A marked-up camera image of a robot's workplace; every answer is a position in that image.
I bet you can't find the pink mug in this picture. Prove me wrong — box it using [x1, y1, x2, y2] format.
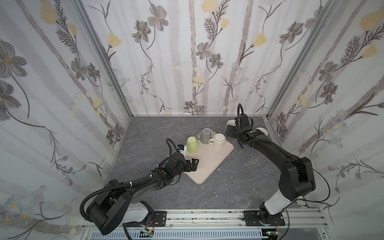
[227, 120, 237, 128]

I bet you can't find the cream white mug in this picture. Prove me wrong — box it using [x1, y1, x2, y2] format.
[208, 133, 226, 149]

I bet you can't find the dark teal mug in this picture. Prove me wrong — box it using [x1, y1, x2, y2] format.
[256, 127, 269, 136]

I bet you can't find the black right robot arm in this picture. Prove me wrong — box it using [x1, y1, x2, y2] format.
[225, 104, 331, 226]

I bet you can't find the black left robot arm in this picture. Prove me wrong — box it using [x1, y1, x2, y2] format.
[80, 138, 199, 235]

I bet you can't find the light green mug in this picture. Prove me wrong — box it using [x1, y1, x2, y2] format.
[186, 137, 198, 154]

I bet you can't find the grey mug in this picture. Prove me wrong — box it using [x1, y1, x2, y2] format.
[200, 128, 212, 145]

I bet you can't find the beige plastic tray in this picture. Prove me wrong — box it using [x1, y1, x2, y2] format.
[185, 129, 234, 185]

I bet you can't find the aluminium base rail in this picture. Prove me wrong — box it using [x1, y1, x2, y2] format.
[75, 201, 335, 240]

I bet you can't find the white perforated cable duct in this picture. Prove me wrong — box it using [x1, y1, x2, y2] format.
[89, 228, 269, 240]

